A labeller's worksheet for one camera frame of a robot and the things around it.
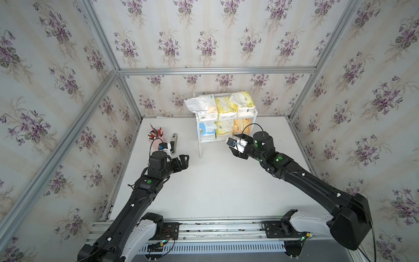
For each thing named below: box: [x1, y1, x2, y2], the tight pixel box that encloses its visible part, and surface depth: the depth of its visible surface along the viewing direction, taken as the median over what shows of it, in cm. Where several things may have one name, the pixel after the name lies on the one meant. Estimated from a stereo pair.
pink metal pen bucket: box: [147, 128, 167, 151], surface depth 99 cm
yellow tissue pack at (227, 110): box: [214, 96, 239, 121], surface depth 74 cm
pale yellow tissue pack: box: [214, 119, 235, 139], surface depth 89 cm
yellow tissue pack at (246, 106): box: [228, 91, 256, 118], surface depth 76 cm
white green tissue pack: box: [183, 93, 219, 122], surface depth 75 cm
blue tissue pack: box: [199, 121, 218, 136], surface depth 87 cm
